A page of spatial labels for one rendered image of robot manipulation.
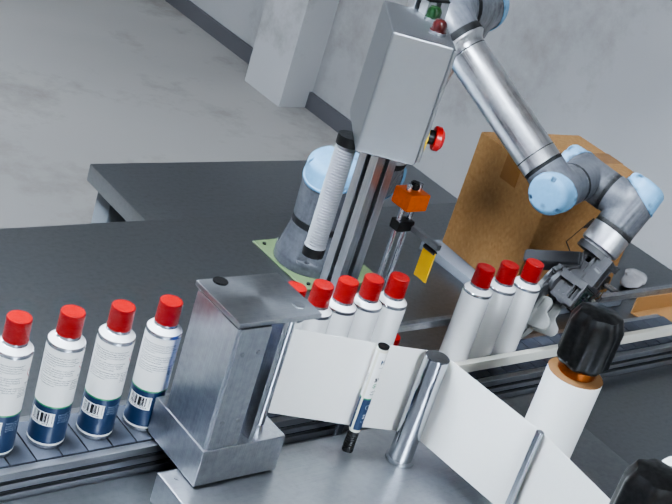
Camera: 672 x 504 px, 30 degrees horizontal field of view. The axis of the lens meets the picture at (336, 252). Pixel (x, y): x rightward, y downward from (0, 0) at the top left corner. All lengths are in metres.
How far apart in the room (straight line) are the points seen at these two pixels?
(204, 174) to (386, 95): 1.03
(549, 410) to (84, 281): 0.85
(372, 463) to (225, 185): 1.03
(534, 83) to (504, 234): 2.33
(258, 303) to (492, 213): 1.08
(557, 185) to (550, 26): 2.74
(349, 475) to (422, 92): 0.57
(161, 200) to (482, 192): 0.67
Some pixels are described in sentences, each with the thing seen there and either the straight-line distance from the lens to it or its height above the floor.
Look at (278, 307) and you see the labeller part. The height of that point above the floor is 1.14.
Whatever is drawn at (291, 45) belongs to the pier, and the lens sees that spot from 5.77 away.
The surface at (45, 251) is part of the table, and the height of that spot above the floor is 0.83.
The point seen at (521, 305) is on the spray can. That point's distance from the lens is 2.23.
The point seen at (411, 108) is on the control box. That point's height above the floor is 1.37.
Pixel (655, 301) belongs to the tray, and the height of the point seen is 0.85.
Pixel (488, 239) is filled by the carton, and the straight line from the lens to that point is 2.66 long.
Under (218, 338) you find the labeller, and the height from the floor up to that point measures 1.10.
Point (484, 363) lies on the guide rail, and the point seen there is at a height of 0.91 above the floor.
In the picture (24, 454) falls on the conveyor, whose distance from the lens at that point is 1.74.
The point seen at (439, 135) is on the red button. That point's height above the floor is 1.34.
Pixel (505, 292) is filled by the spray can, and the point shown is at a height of 1.04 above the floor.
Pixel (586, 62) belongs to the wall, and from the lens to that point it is 4.76.
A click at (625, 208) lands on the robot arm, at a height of 1.20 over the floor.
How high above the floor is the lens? 1.93
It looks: 25 degrees down
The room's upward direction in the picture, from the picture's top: 18 degrees clockwise
